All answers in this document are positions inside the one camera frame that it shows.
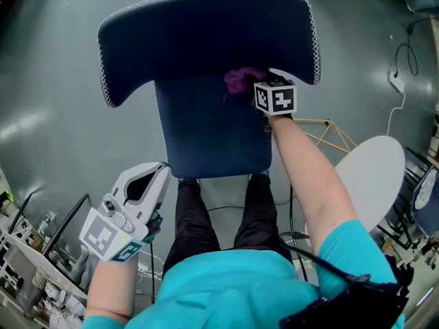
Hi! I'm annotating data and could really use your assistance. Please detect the dark blue chair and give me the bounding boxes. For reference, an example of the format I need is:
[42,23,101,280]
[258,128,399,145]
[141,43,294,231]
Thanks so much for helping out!
[97,0,322,180]

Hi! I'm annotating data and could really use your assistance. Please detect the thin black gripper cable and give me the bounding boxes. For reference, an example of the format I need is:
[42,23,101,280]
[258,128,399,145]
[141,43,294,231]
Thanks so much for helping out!
[148,241,157,304]

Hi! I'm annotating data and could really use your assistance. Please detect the black metal table legs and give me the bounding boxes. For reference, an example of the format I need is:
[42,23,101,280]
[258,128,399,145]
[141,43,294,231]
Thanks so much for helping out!
[8,192,91,257]

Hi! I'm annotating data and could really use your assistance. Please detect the tan table leg frame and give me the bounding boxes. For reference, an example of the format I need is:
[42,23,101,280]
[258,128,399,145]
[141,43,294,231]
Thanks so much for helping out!
[294,117,358,155]

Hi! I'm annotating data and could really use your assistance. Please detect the purple wiping cloth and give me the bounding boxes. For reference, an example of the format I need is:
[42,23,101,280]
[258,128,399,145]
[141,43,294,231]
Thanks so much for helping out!
[222,66,268,97]

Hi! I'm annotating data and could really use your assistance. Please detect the person's black trousers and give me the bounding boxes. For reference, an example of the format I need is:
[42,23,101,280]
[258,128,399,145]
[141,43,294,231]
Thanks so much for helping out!
[163,175,294,277]

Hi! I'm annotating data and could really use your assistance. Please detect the person's teal shirt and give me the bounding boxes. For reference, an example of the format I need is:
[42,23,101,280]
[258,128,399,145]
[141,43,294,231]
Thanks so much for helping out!
[82,219,407,329]

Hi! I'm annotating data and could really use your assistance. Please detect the black shoulder bag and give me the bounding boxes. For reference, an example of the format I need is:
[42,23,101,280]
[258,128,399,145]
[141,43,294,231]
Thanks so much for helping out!
[279,265,414,329]

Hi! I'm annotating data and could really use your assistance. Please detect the white patterned cushion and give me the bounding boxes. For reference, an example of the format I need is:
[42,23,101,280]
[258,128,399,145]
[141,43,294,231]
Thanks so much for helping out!
[414,173,435,210]

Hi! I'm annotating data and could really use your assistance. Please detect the thick black gripper cable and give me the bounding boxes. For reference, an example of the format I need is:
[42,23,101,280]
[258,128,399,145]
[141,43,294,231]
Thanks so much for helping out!
[279,183,372,284]

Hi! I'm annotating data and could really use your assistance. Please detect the person's left forearm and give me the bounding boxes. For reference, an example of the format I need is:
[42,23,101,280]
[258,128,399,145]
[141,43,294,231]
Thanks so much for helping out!
[85,252,140,321]

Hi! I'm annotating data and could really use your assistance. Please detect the white power strip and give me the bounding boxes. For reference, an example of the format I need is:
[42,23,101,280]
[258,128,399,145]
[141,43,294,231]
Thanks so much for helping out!
[388,71,406,94]

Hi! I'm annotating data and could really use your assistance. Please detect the black power cable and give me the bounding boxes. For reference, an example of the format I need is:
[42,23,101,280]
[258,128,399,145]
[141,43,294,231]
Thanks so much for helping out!
[394,17,439,77]

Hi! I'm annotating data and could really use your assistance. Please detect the white round table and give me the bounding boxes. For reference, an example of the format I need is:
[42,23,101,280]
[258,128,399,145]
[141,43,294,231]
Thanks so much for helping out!
[305,135,407,234]

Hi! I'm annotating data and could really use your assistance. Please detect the white board table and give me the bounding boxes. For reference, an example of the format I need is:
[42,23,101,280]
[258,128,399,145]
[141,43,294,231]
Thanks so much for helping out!
[0,230,88,301]

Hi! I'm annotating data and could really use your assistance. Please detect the clear plastic bottle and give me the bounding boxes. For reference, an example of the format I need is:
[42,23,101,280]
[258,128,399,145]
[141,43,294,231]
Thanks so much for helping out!
[37,210,56,233]

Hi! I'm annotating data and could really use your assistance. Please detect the person's right forearm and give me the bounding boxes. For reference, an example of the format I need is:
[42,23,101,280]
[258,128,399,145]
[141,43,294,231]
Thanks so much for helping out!
[270,114,361,257]

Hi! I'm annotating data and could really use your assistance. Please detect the white power cable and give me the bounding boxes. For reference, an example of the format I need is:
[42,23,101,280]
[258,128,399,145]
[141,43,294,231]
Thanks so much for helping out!
[386,93,407,136]

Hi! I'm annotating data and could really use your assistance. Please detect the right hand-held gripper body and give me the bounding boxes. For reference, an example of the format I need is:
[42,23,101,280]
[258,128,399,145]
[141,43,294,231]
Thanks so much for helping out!
[253,75,297,117]

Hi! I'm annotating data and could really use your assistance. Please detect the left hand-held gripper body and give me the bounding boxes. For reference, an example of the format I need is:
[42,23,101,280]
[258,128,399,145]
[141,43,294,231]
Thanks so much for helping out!
[78,193,163,263]

